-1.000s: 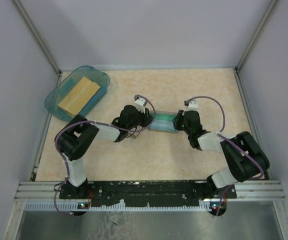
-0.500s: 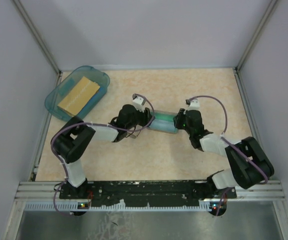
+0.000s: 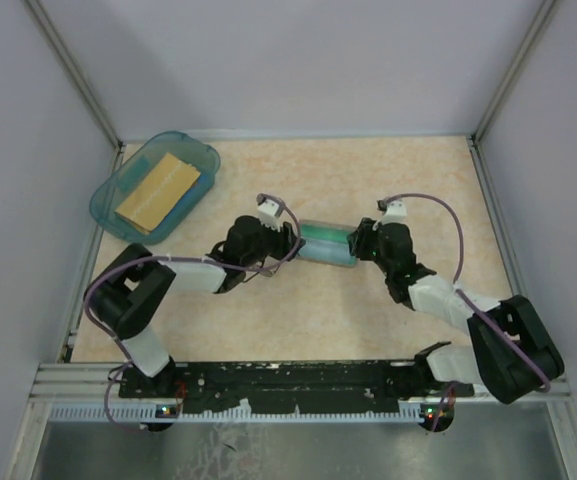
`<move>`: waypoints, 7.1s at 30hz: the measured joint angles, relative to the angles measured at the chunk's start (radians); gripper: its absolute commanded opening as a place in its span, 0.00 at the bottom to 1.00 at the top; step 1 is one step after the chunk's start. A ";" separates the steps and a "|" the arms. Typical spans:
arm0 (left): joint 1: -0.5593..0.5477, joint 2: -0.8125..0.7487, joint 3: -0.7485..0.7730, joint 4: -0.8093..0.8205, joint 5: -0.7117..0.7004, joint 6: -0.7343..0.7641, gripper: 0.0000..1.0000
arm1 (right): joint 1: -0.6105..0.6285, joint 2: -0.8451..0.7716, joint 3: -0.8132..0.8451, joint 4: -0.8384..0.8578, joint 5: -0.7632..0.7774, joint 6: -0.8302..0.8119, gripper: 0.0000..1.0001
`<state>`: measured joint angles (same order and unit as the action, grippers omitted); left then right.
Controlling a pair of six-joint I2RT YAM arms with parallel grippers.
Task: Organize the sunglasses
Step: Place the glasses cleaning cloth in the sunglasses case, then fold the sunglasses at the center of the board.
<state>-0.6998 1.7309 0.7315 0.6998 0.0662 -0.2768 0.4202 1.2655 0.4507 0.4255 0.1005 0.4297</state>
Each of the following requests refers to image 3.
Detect white slotted cable duct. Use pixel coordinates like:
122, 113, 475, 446
47, 402, 457, 422

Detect aluminium frame post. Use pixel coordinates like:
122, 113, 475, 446
20, 0, 125, 150
470, 0, 560, 146

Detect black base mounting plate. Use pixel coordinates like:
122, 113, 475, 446
119, 359, 448, 415

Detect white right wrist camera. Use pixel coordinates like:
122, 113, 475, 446
377, 197, 407, 225

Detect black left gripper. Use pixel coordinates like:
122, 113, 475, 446
242, 217, 305, 269

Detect aluminium frame post right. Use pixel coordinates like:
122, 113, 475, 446
470, 0, 560, 146

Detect teal plastic bin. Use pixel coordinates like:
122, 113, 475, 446
89, 131, 221, 245

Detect aluminium frame post left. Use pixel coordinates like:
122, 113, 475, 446
20, 0, 125, 150

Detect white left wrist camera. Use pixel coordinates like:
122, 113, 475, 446
256, 194, 284, 231

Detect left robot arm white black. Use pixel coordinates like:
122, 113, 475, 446
84, 215, 303, 397

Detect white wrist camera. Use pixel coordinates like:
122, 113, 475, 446
377, 197, 407, 225
256, 194, 284, 231

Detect grey glasses case green lining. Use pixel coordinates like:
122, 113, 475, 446
300, 220, 353, 249

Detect light blue cleaning cloth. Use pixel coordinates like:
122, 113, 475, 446
298, 238, 356, 267

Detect shiny metal front panel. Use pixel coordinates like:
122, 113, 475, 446
33, 404, 568, 479

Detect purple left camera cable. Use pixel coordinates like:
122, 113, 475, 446
83, 193, 303, 361

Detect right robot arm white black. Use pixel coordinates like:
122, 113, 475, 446
348, 218, 565, 404

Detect black aviator sunglasses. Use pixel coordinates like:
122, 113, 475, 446
260, 266, 280, 278

